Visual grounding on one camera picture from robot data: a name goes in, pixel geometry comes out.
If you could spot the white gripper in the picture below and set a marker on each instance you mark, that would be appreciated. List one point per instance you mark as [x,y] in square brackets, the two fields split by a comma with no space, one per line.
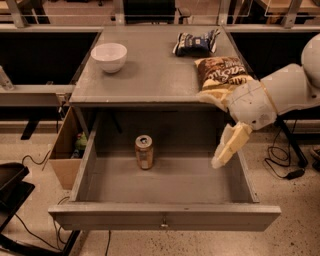
[250,104]

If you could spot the orange soda can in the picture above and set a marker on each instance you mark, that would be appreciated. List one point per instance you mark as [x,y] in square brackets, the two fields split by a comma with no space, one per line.
[144,151]

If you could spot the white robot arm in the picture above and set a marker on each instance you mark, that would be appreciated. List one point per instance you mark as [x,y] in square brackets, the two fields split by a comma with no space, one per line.
[295,86]

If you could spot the grey open top drawer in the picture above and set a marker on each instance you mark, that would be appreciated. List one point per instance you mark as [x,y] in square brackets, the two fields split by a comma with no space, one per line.
[182,191]

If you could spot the brown chip bag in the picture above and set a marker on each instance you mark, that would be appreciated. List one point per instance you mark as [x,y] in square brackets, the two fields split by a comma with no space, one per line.
[220,73]

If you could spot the blue chip bag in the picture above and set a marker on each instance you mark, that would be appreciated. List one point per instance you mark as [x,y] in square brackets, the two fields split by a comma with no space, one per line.
[196,46]

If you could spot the grey cabinet desk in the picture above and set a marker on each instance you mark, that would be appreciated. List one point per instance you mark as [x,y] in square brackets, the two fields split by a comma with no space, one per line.
[155,92]

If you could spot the white ceramic bowl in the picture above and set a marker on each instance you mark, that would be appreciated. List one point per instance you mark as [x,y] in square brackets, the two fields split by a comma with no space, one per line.
[110,57]

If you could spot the green bottle in box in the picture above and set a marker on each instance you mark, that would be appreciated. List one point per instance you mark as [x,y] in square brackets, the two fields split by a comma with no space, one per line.
[81,141]

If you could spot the cardboard box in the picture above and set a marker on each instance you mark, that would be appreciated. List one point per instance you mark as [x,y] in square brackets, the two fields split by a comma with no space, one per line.
[64,165]

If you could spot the black stand at left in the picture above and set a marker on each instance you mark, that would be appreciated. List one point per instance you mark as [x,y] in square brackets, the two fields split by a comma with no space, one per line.
[13,193]

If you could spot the black power adapter with cable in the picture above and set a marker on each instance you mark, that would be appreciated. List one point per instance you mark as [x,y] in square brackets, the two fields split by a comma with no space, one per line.
[281,157]

